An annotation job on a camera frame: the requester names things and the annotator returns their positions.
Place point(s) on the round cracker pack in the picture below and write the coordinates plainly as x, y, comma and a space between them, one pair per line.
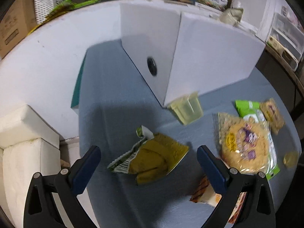
236, 150

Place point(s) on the cream radio speaker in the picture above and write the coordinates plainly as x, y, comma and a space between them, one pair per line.
284, 53

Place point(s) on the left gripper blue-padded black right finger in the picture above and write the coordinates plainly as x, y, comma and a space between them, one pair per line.
258, 207

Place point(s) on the newspaper print snack bag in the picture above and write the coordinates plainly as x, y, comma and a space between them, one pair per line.
231, 16

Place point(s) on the clear jelly cup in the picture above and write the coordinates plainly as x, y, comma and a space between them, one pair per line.
187, 108

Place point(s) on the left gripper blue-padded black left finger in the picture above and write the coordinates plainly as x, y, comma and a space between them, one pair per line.
40, 207

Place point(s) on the brown cardboard box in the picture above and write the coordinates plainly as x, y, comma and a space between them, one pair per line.
18, 21

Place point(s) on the dark olive snack packet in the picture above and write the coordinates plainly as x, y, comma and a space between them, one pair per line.
153, 157

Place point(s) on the green yellow packets pile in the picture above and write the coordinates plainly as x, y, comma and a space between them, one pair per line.
63, 8

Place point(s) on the grey blue table mat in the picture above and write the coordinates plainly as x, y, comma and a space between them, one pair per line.
115, 101

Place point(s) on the orange yellow snack bag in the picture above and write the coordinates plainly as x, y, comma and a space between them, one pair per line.
205, 193

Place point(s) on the green seaweed snack packet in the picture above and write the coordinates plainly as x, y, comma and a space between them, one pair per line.
250, 111

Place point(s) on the white leather sofa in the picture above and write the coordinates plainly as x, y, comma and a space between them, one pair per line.
28, 145

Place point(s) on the small orange cracker packet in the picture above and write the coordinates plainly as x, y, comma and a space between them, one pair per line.
272, 114

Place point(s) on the clear drawer organizer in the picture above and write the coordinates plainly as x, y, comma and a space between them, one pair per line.
284, 34

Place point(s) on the white open storage box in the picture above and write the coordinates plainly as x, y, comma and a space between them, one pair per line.
179, 53

